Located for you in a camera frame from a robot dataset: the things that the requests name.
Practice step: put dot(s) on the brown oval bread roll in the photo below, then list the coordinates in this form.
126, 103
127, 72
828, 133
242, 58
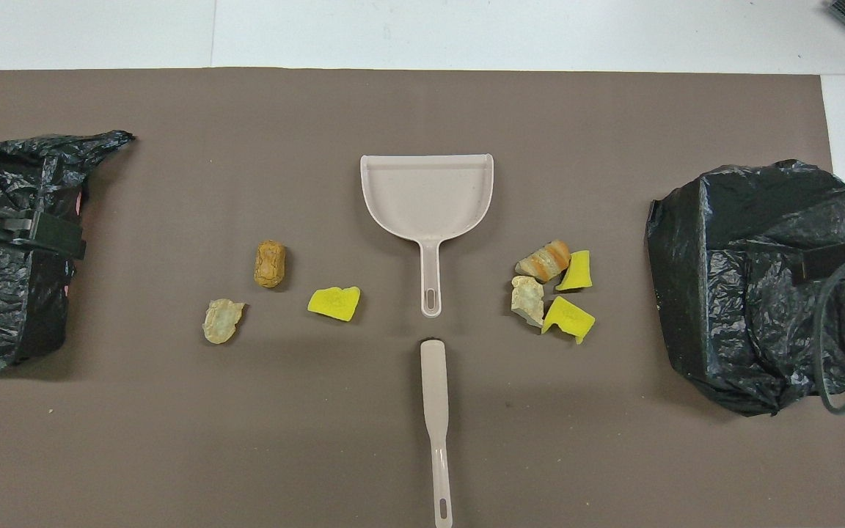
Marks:
270, 264

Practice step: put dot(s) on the small yellow sponge piece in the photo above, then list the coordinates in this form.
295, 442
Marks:
578, 273

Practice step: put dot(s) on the large yellow sponge piece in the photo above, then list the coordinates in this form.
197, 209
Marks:
571, 317

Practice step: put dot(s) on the yellow sponge with green back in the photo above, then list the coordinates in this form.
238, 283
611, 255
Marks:
334, 303

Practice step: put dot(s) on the striped toy croissant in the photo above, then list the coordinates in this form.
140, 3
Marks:
543, 260

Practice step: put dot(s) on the beige plastic dustpan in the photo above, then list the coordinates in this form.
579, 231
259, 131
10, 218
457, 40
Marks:
426, 194

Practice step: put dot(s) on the beige hand brush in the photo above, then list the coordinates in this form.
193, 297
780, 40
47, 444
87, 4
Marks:
435, 381

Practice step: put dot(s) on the black bag-lined bin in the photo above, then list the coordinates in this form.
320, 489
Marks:
723, 293
4, 308

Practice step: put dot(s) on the brown table mat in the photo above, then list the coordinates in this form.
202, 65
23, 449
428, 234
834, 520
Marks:
422, 110

